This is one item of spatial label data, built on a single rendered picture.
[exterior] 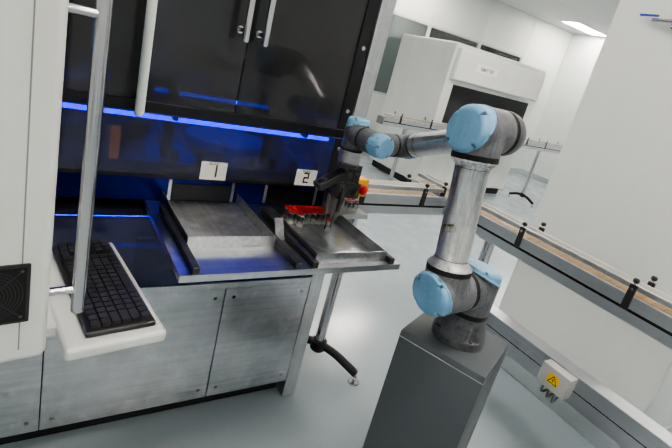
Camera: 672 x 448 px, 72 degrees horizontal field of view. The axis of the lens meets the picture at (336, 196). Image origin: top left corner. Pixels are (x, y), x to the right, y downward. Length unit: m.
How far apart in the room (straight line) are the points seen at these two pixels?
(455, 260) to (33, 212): 0.89
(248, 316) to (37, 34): 1.30
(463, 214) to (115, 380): 1.30
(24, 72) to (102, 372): 1.20
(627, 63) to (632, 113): 0.24
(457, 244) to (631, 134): 1.55
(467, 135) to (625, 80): 1.60
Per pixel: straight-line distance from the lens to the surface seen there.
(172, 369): 1.89
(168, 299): 1.70
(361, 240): 1.59
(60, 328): 1.13
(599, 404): 2.06
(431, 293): 1.19
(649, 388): 2.62
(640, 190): 2.53
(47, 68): 0.84
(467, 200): 1.15
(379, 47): 1.70
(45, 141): 0.87
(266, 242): 1.38
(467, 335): 1.35
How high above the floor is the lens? 1.46
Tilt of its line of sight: 17 degrees down
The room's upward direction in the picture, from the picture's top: 14 degrees clockwise
